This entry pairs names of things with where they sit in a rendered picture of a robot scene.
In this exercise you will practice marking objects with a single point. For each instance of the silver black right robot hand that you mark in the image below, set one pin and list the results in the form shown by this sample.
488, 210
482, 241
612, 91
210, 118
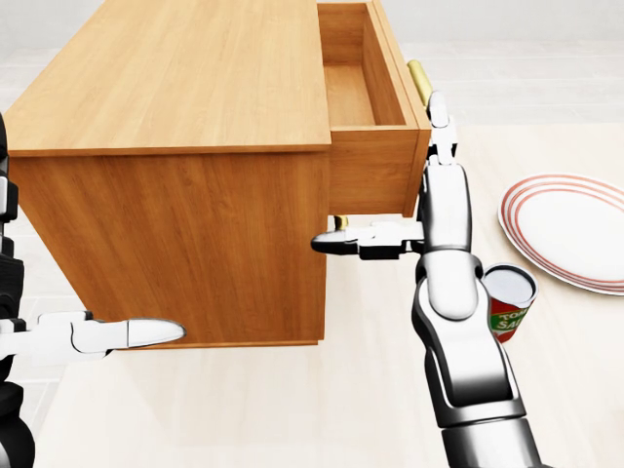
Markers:
447, 209

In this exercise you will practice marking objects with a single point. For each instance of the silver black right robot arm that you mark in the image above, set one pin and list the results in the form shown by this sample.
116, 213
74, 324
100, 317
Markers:
468, 361

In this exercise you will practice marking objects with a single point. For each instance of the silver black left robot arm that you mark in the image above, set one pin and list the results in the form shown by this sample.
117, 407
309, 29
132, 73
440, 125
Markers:
12, 429

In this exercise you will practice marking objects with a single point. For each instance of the wooden drawer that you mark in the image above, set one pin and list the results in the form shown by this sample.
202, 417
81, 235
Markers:
375, 166

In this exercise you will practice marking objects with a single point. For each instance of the wooden cabinet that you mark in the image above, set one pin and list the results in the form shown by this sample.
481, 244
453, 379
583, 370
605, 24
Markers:
166, 146

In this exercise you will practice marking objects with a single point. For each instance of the red green tomato sauce tin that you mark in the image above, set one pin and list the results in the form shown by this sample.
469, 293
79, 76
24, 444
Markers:
512, 312

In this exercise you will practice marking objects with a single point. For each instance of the white plate with red rings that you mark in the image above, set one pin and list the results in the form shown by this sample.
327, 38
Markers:
570, 234

